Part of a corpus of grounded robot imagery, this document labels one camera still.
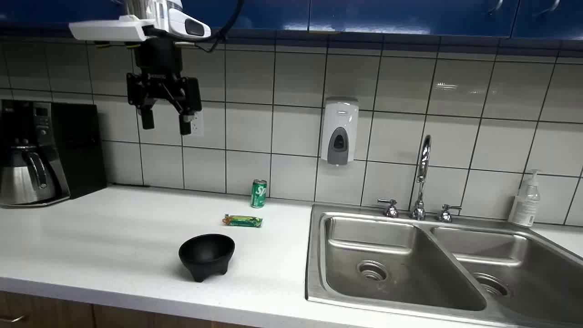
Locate chrome faucet handle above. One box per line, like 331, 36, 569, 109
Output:
374, 196, 402, 220
436, 202, 464, 224

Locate steel coffee carafe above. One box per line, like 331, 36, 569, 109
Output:
0, 143, 72, 209

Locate wooden cabinet door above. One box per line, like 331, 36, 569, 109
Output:
0, 289, 96, 328
92, 302, 247, 328

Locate white wall soap dispenser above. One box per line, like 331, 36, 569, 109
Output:
318, 98, 360, 167

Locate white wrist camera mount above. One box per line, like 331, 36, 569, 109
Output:
67, 14, 152, 43

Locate black bowl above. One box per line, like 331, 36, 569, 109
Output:
176, 231, 236, 284

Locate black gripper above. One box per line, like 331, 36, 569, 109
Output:
123, 36, 203, 136

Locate metal drawer handle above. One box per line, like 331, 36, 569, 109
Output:
0, 311, 28, 328

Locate clear soap pump bottle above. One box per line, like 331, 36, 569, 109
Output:
506, 169, 542, 229

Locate stainless steel double sink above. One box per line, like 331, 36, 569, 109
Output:
303, 202, 583, 328

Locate green granola bar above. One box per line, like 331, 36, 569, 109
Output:
220, 211, 265, 231

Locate green soda can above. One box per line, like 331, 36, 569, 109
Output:
249, 176, 269, 209

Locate black coffee maker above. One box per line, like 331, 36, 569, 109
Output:
0, 98, 108, 209

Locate chrome faucet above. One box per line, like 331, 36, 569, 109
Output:
407, 133, 433, 222

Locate blue upper cabinet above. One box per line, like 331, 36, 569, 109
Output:
0, 0, 583, 40

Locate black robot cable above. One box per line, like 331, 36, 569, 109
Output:
205, 0, 247, 52

